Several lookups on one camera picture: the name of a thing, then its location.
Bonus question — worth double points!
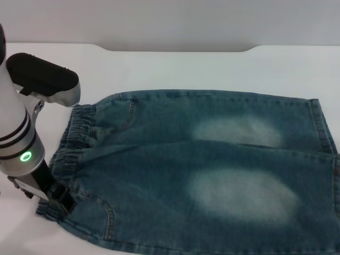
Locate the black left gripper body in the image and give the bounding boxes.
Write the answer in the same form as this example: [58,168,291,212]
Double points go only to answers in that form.
[7,159,67,206]

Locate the blue denim shorts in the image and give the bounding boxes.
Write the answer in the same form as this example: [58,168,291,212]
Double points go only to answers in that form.
[36,89,340,255]

